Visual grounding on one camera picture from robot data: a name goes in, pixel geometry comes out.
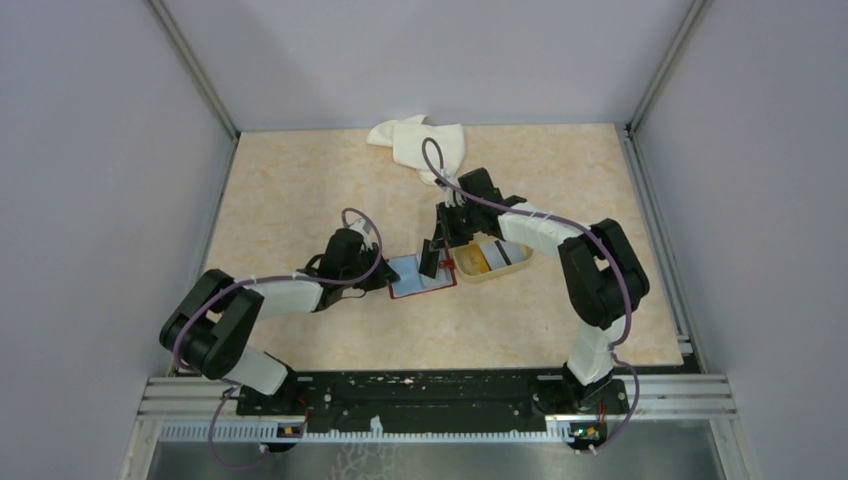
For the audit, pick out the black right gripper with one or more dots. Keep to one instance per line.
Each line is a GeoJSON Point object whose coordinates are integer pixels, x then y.
{"type": "Point", "coordinates": [440, 241]}

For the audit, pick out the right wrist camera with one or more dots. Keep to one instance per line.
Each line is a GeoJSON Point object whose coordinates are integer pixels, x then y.
{"type": "Point", "coordinates": [452, 197]}

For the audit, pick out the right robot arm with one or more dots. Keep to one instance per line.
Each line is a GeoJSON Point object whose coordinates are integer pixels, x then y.
{"type": "Point", "coordinates": [604, 278]}

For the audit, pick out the aluminium frame rail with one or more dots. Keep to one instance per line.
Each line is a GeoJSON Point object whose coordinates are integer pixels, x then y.
{"type": "Point", "coordinates": [194, 409]}

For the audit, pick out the red leather card holder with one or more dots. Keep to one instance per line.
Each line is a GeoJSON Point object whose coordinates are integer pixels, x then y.
{"type": "Point", "coordinates": [411, 282]}

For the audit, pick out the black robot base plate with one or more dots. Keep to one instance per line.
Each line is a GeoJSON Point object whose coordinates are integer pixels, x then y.
{"type": "Point", "coordinates": [477, 401]}

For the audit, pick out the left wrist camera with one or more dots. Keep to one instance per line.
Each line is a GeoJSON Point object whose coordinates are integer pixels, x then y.
{"type": "Point", "coordinates": [362, 226]}

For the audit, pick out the dark grey card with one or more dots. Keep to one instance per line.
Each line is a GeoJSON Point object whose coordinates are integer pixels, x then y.
{"type": "Point", "coordinates": [429, 263]}

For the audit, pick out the black striped card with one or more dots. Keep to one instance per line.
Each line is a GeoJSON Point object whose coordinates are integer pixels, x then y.
{"type": "Point", "coordinates": [501, 254]}

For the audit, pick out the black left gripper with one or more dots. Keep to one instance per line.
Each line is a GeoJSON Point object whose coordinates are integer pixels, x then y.
{"type": "Point", "coordinates": [383, 275]}

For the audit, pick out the gold VIP card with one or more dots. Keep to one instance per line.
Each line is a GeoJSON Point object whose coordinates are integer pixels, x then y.
{"type": "Point", "coordinates": [473, 261]}

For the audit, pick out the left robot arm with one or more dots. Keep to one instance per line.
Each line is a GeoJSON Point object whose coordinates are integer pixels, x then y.
{"type": "Point", "coordinates": [209, 330]}

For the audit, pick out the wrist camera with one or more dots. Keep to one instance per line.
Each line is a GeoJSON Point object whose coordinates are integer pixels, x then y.
{"type": "Point", "coordinates": [362, 226]}
{"type": "Point", "coordinates": [452, 197]}

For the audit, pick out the white folded cloth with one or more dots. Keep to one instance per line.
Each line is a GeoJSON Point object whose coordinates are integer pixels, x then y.
{"type": "Point", "coordinates": [415, 143]}

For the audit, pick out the beige oval tray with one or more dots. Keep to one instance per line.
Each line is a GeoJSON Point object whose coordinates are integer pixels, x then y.
{"type": "Point", "coordinates": [493, 273]}

